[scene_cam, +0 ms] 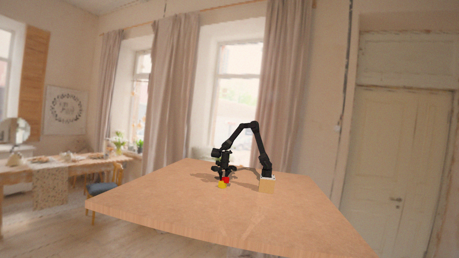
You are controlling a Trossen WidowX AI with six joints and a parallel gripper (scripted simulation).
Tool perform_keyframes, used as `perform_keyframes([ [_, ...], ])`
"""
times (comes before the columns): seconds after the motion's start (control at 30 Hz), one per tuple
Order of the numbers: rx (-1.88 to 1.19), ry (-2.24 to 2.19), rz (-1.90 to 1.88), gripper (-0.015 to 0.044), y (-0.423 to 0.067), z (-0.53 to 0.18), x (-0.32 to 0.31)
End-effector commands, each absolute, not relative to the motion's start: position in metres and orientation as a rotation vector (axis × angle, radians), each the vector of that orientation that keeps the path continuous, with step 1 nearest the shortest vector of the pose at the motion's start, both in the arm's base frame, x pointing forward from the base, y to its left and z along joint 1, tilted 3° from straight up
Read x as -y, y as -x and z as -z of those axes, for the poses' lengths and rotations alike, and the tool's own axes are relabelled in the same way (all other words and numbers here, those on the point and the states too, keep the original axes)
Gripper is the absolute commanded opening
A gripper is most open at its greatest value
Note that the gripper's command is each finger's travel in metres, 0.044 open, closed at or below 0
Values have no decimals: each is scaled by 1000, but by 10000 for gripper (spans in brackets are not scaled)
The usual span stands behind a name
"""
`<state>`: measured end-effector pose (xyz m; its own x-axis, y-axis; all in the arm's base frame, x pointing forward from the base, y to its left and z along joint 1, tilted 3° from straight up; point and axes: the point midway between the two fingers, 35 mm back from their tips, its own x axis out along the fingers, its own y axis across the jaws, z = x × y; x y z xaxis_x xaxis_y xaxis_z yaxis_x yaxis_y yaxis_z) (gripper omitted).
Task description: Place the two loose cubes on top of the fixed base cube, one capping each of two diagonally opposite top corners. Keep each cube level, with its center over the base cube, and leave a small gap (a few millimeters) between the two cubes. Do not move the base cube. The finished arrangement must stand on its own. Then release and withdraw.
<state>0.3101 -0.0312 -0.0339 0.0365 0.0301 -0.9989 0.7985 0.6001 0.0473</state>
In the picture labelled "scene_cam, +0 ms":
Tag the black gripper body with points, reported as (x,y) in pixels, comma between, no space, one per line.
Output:
(224,165)

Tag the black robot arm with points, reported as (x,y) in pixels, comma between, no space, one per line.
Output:
(263,158)

